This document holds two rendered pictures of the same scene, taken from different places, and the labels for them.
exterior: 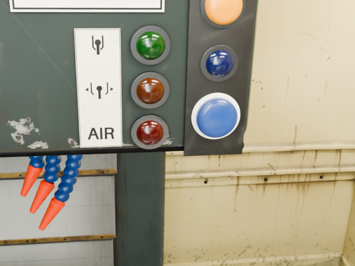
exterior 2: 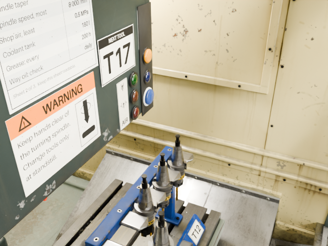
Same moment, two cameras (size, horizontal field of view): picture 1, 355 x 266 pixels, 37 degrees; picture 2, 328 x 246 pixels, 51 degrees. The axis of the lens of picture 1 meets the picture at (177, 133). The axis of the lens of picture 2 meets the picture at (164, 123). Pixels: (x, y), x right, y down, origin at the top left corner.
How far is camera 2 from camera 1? 0.46 m
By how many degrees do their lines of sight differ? 49
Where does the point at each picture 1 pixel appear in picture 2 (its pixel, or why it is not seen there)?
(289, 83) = not seen: outside the picture
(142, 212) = not seen: outside the picture
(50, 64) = (111, 102)
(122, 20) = (126, 74)
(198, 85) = (143, 87)
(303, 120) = not seen: hidden behind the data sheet
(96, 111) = (123, 113)
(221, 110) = (151, 93)
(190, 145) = (143, 111)
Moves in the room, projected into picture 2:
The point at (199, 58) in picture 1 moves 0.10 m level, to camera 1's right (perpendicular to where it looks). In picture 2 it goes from (143, 77) to (173, 61)
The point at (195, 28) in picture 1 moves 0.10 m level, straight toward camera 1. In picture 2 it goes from (141, 67) to (190, 80)
